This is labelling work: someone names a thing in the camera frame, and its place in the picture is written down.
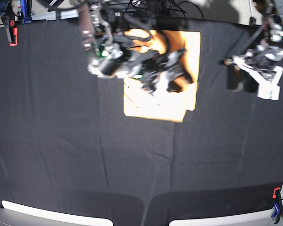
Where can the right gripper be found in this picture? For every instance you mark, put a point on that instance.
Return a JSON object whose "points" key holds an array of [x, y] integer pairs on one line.
{"points": [[156, 72]]}

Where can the yellow t-shirt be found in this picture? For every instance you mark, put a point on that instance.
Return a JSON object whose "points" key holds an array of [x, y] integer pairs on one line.
{"points": [[164, 105]]}

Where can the red blue clamp bottom right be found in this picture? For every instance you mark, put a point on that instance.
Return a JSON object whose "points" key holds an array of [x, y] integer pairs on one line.
{"points": [[277, 205]]}

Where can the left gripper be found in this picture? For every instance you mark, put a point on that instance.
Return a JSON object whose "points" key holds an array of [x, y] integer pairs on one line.
{"points": [[261, 63]]}

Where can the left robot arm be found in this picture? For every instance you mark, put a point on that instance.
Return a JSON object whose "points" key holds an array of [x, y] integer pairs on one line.
{"points": [[270, 32]]}

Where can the black table cloth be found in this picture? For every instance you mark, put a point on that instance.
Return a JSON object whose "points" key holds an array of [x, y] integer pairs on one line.
{"points": [[66, 145]]}

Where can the blue clamp top left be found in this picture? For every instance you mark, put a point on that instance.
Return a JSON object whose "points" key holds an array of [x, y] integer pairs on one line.
{"points": [[24, 11]]}

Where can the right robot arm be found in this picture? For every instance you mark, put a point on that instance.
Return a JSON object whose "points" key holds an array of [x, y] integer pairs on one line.
{"points": [[123, 46]]}

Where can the red black clamp left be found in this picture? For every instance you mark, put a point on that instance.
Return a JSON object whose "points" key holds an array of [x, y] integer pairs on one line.
{"points": [[11, 31]]}

